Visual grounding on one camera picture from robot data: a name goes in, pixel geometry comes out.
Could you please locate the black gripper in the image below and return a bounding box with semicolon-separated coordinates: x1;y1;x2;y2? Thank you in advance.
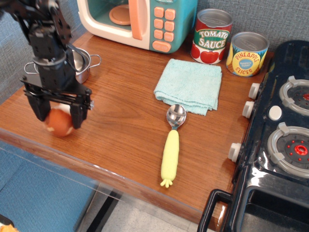
20;57;94;129

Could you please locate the brown plush mushroom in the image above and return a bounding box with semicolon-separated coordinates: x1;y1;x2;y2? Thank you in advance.
44;103;74;137

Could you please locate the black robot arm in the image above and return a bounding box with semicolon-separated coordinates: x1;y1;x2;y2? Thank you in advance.
0;0;93;129

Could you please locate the light blue rag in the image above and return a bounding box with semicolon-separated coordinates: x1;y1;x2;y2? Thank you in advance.
154;59;222;116

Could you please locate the small steel pot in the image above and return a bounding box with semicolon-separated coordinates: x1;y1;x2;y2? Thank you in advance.
20;46;101;89

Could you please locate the orange object at corner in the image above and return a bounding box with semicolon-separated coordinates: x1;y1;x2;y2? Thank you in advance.
0;215;19;232

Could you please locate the toy microwave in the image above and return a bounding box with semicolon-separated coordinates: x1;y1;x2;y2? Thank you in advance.
77;0;197;54

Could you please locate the tomato sauce can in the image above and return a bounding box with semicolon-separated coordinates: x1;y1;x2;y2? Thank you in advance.
191;8;233;64

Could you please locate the pineapple slices can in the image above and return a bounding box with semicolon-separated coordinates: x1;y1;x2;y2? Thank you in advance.
226;31;269;77

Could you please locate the black toy stove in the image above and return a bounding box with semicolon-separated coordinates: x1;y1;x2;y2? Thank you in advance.
198;40;309;232

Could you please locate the spoon with yellow handle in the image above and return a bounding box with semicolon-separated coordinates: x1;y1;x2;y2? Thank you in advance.
160;104;186;189

